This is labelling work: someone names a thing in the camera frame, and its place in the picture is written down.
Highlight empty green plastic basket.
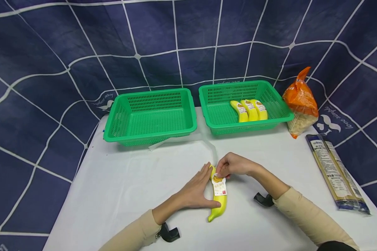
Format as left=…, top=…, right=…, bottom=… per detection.
left=103, top=88, right=198, bottom=146

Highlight green plastic basket with bananas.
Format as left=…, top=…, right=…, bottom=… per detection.
left=198, top=80, right=295, bottom=137

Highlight person's right forearm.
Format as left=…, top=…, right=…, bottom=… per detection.
left=253, top=164, right=361, bottom=251

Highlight orange snack bag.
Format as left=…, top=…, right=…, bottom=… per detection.
left=282, top=66, right=320, bottom=139

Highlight person's left hand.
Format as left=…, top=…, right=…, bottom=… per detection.
left=178, top=162, right=222, bottom=210

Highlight person's left forearm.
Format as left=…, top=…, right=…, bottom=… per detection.
left=99, top=194, right=183, bottom=251

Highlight translucent backing strip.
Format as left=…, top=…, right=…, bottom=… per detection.
left=149, top=135, right=218, bottom=165

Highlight person's right hand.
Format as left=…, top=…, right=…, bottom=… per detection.
left=215, top=152, right=259, bottom=180

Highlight yellow labelled banana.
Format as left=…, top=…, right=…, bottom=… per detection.
left=240, top=100, right=259, bottom=122
left=250, top=99, right=268, bottom=121
left=230, top=100, right=249, bottom=123

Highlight long blue noodle packet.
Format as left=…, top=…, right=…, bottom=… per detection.
left=305, top=134, right=362, bottom=212
left=322, top=134, right=371, bottom=215

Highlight black wrist band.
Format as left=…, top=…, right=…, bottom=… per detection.
left=158, top=222, right=180, bottom=243
left=254, top=192, right=275, bottom=207

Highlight white banana label sticker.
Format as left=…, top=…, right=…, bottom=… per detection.
left=212, top=173, right=228, bottom=197

